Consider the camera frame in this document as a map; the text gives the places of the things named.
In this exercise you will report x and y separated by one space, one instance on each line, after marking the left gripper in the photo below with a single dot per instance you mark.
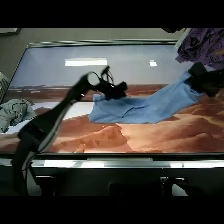
117 90

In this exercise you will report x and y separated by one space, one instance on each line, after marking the light blue garment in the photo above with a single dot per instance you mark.
150 106

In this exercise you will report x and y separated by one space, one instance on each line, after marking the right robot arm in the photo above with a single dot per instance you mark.
208 81

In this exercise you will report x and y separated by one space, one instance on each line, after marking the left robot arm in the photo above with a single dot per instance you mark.
50 123

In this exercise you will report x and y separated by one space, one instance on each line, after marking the purple garment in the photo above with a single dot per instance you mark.
203 45

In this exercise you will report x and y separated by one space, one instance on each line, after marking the grey garment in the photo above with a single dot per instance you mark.
15 113

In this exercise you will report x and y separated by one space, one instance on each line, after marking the silver frame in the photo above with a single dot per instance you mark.
116 164

